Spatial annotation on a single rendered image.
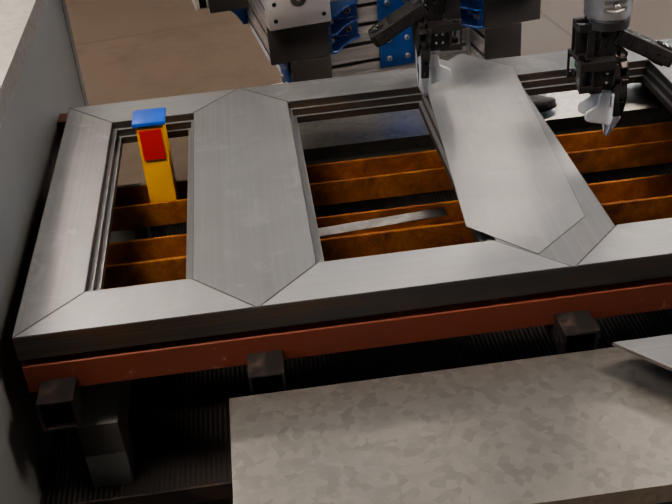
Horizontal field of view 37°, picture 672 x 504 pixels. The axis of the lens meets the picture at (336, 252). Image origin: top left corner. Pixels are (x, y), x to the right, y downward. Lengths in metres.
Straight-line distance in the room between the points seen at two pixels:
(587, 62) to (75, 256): 0.87
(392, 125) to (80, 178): 0.75
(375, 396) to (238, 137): 0.65
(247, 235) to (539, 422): 0.52
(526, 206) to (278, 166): 0.43
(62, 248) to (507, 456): 0.74
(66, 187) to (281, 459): 0.69
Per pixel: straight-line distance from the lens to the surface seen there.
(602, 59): 1.71
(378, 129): 2.21
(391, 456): 1.30
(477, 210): 1.57
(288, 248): 1.51
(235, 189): 1.68
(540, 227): 1.53
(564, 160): 1.71
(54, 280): 1.54
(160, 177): 1.93
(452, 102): 1.91
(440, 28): 1.87
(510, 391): 1.39
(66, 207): 1.72
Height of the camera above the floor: 1.67
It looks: 33 degrees down
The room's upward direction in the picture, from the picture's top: 5 degrees counter-clockwise
